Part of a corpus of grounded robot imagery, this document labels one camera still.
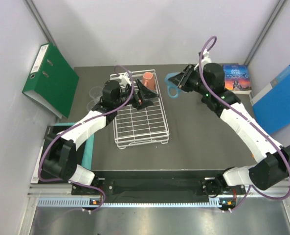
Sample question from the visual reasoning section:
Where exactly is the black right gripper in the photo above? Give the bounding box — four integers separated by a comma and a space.
169, 64, 211, 97

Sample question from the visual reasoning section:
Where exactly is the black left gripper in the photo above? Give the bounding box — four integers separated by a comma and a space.
113, 79, 159, 110

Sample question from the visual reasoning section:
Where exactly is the teal mug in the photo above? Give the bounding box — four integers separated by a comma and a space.
164, 72, 181, 98

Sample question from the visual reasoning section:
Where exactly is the orange mug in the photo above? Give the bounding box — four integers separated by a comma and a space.
142, 72, 156, 91

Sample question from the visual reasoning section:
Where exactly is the white wire dish rack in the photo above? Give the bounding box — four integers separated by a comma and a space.
110, 70, 171, 150

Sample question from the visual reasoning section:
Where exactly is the clear faceted plastic cup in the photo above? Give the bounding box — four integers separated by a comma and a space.
89, 86, 103, 101

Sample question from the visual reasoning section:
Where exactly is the clear heavy-base glass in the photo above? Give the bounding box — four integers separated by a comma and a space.
86, 100, 96, 112

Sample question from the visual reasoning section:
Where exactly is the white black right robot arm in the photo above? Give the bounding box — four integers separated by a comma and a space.
165, 63, 290, 194

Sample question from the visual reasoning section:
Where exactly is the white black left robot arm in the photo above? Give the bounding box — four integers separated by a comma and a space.
39, 80, 159, 194

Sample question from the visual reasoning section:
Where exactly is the Jane Eyre paperback book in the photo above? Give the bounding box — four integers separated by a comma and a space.
223, 64, 252, 94

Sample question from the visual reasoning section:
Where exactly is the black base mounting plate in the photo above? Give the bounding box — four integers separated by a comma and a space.
71, 177, 247, 198

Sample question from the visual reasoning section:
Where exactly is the green lever arch binder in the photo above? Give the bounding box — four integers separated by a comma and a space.
22, 43, 79, 118

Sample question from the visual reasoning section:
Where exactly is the black notebook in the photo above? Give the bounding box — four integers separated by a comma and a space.
30, 124, 86, 185

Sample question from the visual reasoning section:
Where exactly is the blue folder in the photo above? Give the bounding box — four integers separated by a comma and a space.
251, 65, 290, 134

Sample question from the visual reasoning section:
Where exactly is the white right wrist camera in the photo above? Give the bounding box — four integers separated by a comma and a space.
199, 49, 212, 67

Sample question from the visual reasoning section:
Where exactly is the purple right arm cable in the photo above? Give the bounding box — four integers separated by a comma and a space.
200, 36, 290, 212

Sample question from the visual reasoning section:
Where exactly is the aluminium frame rail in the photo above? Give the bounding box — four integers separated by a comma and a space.
27, 177, 290, 199

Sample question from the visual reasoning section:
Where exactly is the grey slotted cable duct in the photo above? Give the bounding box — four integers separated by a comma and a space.
37, 197, 236, 208

